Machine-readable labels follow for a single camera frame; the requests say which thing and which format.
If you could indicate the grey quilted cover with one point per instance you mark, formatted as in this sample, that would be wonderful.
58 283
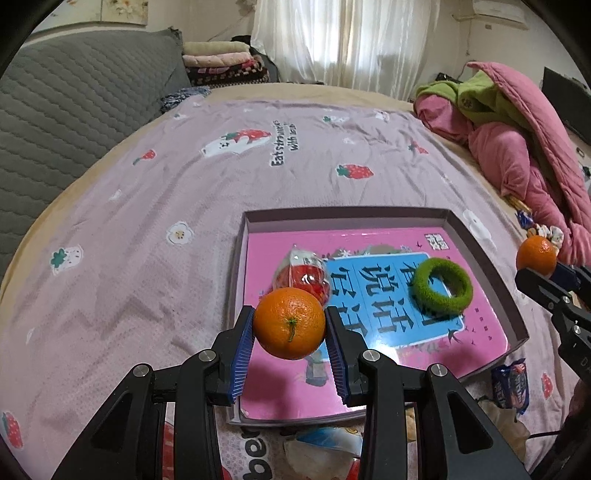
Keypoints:
69 101

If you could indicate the floral painted wall panel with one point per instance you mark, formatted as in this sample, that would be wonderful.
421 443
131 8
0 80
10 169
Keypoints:
134 3

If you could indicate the small yellow snack packet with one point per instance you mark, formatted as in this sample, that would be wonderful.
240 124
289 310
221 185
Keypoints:
517 201

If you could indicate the small toy items by quilt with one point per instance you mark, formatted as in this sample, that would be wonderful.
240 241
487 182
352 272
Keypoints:
554 235

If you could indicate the shallow grey box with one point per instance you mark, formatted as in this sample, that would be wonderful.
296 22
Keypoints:
346 222

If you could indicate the cream folded blanket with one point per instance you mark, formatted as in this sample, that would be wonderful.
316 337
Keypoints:
212 47

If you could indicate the red snack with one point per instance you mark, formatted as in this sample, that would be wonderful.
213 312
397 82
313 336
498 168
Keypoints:
323 443
307 277

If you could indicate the blue cookie packet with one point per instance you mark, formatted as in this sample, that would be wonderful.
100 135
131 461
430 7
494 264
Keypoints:
512 385

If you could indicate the pink and blue book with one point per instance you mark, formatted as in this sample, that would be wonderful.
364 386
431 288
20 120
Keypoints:
392 350

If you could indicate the green blanket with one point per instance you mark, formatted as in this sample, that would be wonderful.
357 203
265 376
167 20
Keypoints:
480 97

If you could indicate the orange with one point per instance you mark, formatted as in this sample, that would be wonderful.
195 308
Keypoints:
288 323
535 256

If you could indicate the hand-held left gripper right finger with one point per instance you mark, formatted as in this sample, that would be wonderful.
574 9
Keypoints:
334 350

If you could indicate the blue grey knitted cloth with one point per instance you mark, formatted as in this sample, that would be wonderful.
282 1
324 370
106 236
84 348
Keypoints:
180 97

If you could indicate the small blue snack packet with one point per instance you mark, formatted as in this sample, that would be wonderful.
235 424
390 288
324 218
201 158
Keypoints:
525 219

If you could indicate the pink folded blanket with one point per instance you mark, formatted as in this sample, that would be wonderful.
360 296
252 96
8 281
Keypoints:
212 60

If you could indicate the dark patterned folded blanket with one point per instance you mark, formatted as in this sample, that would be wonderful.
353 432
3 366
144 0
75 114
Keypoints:
231 76

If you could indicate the pink quilt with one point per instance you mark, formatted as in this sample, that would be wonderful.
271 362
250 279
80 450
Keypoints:
508 152

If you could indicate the white air conditioner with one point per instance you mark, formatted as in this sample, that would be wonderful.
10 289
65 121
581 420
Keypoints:
498 9

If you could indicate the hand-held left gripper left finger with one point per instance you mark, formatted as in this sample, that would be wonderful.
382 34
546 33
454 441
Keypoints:
242 350

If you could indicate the white sheer curtain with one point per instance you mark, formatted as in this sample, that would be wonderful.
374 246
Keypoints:
346 41

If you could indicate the black television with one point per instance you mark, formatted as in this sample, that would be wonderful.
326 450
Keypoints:
561 97

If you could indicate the strawberry print pink blanket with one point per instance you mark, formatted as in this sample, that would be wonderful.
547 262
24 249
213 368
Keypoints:
161 184

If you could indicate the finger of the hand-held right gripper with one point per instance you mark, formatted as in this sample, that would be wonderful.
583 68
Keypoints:
538 286
570 279

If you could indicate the beige mesh scrunchie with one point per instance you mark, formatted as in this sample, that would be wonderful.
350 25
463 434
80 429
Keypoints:
503 424

